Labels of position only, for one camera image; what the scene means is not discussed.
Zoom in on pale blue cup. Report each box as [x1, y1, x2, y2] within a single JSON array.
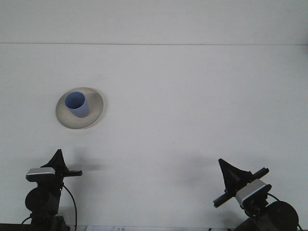
[[64, 91, 90, 119]]

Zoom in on pale round plate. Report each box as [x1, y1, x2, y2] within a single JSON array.
[[55, 87, 104, 130]]

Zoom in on grey camera box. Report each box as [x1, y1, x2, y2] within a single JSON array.
[[26, 167, 56, 182], [235, 179, 272, 208]]

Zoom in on long black arm cable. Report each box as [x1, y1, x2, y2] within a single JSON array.
[[62, 185, 77, 228]]

